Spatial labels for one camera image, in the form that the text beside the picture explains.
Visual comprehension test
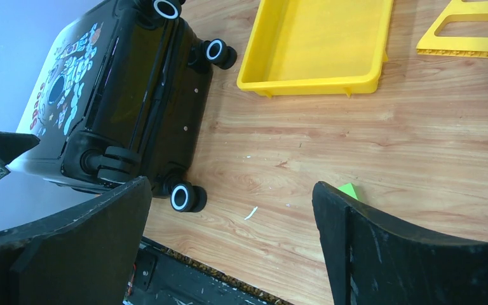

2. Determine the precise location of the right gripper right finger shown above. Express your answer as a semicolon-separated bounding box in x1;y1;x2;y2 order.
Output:
312;181;488;304

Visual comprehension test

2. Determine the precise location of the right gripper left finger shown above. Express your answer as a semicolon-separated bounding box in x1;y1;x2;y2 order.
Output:
0;177;152;304

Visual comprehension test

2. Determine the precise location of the black white space suitcase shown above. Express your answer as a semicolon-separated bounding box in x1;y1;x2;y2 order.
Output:
10;1;237;212

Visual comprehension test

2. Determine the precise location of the small green block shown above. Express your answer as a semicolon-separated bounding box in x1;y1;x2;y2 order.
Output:
338;183;359;200

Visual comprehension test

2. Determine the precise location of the yellow plastic tray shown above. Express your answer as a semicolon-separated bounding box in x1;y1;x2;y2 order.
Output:
237;1;393;97

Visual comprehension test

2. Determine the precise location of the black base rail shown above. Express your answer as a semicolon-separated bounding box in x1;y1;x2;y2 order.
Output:
122;236;289;305

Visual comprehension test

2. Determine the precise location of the yellow triangular bracket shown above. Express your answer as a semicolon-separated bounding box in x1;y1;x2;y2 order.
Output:
416;0;488;58

